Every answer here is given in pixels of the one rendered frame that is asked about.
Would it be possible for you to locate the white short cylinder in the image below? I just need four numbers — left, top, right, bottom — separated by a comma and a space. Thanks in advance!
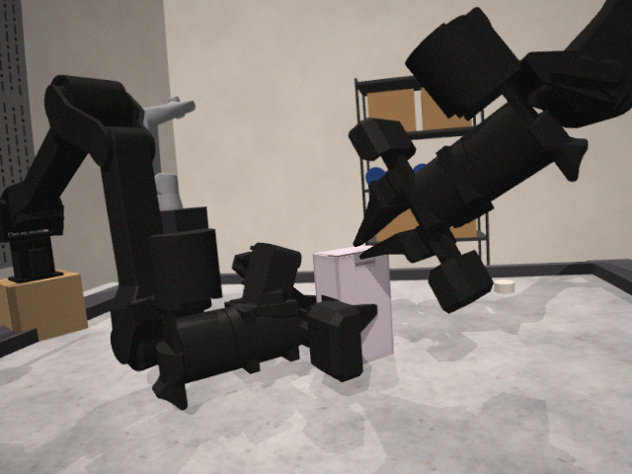
494, 279, 514, 293

